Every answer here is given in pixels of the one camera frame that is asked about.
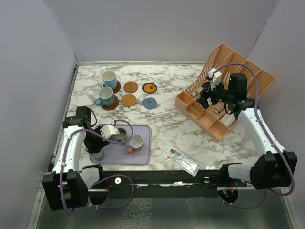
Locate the black orange face coaster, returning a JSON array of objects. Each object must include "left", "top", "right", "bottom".
[{"left": 142, "top": 83, "right": 157, "bottom": 94}]

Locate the olive green small mug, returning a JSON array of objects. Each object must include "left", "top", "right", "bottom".
[{"left": 115, "top": 128, "right": 127, "bottom": 145}]

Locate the peach plastic desk organizer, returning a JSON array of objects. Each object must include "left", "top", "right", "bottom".
[{"left": 175, "top": 44, "right": 276, "bottom": 142}]

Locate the blue round coaster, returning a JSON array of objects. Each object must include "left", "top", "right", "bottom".
[{"left": 142, "top": 97, "right": 158, "bottom": 110}]

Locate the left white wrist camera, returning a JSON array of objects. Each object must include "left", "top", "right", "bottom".
[{"left": 100, "top": 121, "right": 120, "bottom": 139}]

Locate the white paper card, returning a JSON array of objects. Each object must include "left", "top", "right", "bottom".
[{"left": 220, "top": 114, "right": 236, "bottom": 127}]

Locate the orange wooden coaster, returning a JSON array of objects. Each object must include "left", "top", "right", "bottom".
[{"left": 123, "top": 81, "right": 138, "bottom": 93}]

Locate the light wooden coaster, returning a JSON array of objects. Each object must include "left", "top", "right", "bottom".
[{"left": 121, "top": 94, "right": 137, "bottom": 107}]

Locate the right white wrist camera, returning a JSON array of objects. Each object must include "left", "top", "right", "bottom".
[{"left": 206, "top": 68, "right": 222, "bottom": 90}]

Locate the grey stapler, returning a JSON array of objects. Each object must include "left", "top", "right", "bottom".
[{"left": 191, "top": 88, "right": 203, "bottom": 98}]

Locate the clear plastic packet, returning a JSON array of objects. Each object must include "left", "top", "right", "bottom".
[{"left": 165, "top": 146, "right": 202, "bottom": 177}]

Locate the grey white mug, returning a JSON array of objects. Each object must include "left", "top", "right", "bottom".
[{"left": 89, "top": 149, "right": 104, "bottom": 160}]

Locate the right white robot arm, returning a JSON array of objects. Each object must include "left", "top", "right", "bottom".
[{"left": 197, "top": 72, "right": 297, "bottom": 191}]

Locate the large blue mug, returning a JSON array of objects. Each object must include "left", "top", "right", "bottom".
[{"left": 94, "top": 87, "right": 114, "bottom": 106}]

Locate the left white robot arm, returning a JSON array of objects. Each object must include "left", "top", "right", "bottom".
[{"left": 42, "top": 106, "right": 109, "bottom": 215}]

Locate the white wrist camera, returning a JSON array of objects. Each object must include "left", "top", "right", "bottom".
[
  {"left": 206, "top": 68, "right": 222, "bottom": 90},
  {"left": 100, "top": 121, "right": 120, "bottom": 139}
]

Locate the dark brown ringed coaster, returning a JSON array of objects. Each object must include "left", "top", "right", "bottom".
[{"left": 102, "top": 95, "right": 119, "bottom": 111}]

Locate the dark brown grooved coaster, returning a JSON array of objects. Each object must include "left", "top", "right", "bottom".
[{"left": 105, "top": 80, "right": 121, "bottom": 94}]

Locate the lilac plastic tray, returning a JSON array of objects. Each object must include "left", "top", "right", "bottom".
[{"left": 90, "top": 124, "right": 151, "bottom": 165}]

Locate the black mounting rail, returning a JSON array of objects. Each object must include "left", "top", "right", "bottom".
[{"left": 89, "top": 170, "right": 246, "bottom": 199}]

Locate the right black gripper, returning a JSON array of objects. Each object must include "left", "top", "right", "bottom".
[{"left": 197, "top": 78, "right": 234, "bottom": 109}]

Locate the cream white mug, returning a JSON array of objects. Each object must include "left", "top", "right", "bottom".
[{"left": 100, "top": 70, "right": 117, "bottom": 89}]

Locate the pink handled white mug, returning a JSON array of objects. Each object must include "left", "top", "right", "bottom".
[{"left": 128, "top": 135, "right": 144, "bottom": 154}]

